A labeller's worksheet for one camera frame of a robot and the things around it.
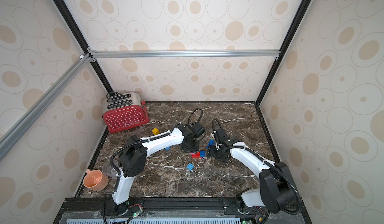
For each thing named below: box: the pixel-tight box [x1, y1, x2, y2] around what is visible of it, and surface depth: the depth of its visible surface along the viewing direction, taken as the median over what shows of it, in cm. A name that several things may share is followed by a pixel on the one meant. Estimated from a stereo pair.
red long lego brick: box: [191, 152, 203, 159], surface depth 91 cm
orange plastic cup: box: [83, 168, 109, 191], surface depth 78 cm
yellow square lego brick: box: [152, 127, 160, 135], surface depth 102 cm
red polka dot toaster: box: [102, 92, 149, 133], surface depth 99 cm
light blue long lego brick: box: [186, 162, 195, 171], surface depth 87 cm
